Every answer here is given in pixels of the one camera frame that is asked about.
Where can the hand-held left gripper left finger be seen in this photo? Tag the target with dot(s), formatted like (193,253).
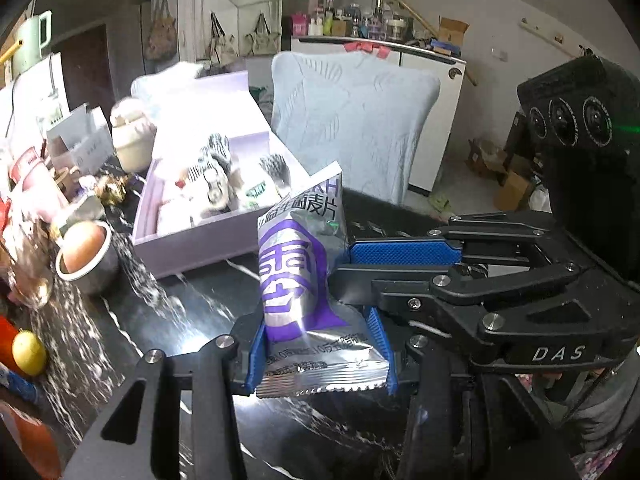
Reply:
(252,360)

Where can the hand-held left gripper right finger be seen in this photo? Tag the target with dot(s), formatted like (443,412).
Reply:
(381,347)

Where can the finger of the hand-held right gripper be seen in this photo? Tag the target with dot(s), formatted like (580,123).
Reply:
(400,285)
(405,252)

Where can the silver and purple snack packet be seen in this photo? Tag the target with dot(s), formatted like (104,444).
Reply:
(295,280)

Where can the lavender gift box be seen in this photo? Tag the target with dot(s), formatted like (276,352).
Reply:
(200,250)

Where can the gingham bow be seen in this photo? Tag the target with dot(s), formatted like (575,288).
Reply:
(275,172)

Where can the gingham plush toy with glasses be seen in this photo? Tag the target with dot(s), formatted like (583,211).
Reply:
(215,180)

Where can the brown cardboard box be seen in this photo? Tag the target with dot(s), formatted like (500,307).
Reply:
(512,190)

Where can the chair with light blue cover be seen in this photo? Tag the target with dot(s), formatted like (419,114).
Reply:
(350,120)
(165,77)

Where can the white cabinet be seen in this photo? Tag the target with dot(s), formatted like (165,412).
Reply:
(445,110)

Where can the metal bowl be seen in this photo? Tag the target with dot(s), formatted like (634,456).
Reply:
(97,275)

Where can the open cardboard box on cabinet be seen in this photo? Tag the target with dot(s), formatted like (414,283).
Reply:
(452,35)

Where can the orange round fruit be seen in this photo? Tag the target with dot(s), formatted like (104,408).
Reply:
(82,247)

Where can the pink cloth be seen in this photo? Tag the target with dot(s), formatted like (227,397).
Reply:
(367,49)

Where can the gold candy wrappers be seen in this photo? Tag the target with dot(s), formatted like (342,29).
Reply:
(114,189)

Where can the yellow lemon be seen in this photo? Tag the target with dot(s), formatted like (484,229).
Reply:
(30,352)

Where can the silver teal box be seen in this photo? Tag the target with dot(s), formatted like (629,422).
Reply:
(80,212)

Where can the row of jars and bottles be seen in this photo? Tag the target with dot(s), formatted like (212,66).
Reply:
(360,25)

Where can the red plastic bottle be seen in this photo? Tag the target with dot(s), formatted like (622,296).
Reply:
(6,342)

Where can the cream lidded jug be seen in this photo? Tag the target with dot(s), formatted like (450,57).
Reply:
(130,145)

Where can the hanging tote bag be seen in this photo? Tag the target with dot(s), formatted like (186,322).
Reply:
(160,35)
(222,45)
(262,40)

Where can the pink plastic bag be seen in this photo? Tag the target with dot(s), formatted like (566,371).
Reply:
(42,197)

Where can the white cardboard box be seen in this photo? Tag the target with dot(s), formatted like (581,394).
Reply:
(85,145)

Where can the white refrigerator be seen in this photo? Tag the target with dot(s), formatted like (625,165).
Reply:
(42,95)

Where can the light green kettle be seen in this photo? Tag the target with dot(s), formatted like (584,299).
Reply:
(30,45)

